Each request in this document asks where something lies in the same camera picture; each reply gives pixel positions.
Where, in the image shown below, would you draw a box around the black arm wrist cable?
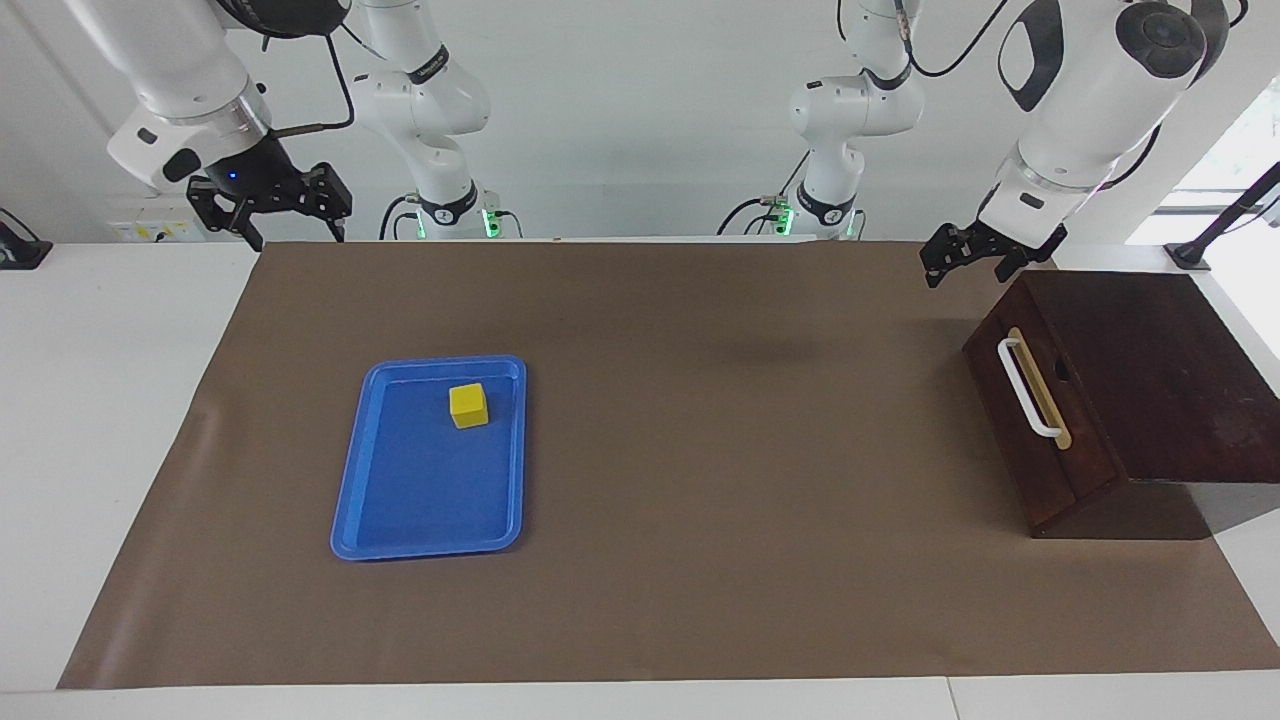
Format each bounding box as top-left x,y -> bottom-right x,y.
268,58 -> 357,137
893,0 -> 1013,80

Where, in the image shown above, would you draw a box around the black right arm wrist cable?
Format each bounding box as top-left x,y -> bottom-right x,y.
268,58 -> 357,137

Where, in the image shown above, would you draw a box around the brown table mat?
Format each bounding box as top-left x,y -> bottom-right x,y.
57,240 -> 1280,691

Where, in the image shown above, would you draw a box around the white drawer handle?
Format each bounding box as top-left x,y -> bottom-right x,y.
997,338 -> 1067,441

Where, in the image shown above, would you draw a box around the black table mount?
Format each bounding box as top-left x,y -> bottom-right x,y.
0,208 -> 53,271

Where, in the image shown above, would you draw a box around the black arm base cable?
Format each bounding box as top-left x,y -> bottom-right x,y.
379,194 -> 421,241
717,150 -> 807,237

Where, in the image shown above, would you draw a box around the black left arm wrist cable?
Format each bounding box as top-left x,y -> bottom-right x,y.
893,0 -> 1013,80

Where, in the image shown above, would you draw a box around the wooden drawer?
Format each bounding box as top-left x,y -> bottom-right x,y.
965,283 -> 1124,533

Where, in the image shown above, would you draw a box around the black right arm base cable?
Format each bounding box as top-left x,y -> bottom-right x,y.
379,194 -> 421,241

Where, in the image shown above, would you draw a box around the black left arm base cable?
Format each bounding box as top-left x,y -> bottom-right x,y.
717,150 -> 807,237

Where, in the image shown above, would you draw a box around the white wall socket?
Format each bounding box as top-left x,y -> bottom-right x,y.
110,198 -> 203,244

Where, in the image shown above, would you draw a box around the dark wooden cabinet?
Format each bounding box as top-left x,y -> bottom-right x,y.
963,268 -> 1280,541

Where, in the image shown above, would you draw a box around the yellow cube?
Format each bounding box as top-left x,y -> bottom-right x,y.
449,383 -> 490,430

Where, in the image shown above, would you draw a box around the black clamp stand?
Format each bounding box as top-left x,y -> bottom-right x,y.
1165,160 -> 1280,271

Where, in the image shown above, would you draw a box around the blue plastic tray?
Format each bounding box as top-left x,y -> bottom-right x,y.
330,355 -> 528,561

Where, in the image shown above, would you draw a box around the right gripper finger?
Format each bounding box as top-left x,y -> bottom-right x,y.
188,180 -> 266,251
300,163 -> 353,243

